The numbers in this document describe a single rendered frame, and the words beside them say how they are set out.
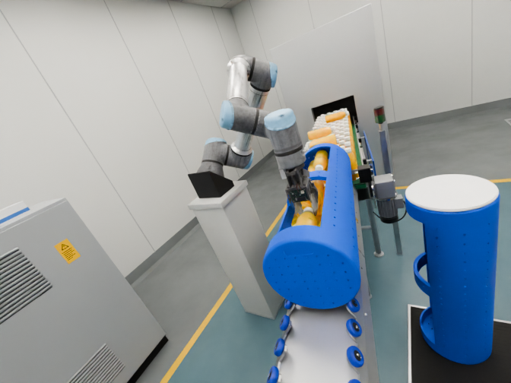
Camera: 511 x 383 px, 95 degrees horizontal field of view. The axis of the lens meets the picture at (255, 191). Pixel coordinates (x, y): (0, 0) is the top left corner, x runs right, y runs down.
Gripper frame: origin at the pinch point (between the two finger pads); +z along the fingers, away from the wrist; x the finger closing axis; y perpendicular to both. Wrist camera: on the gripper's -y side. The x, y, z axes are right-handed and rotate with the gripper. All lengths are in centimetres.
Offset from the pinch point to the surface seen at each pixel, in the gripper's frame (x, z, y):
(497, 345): 66, 102, -21
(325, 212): 7.4, -4.2, 8.1
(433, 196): 43, 14, -22
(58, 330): -160, 43, 32
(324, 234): 7.6, -4.2, 19.2
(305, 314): -4.5, 24.6, 23.5
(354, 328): 11.1, 19.9, 29.8
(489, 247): 57, 33, -13
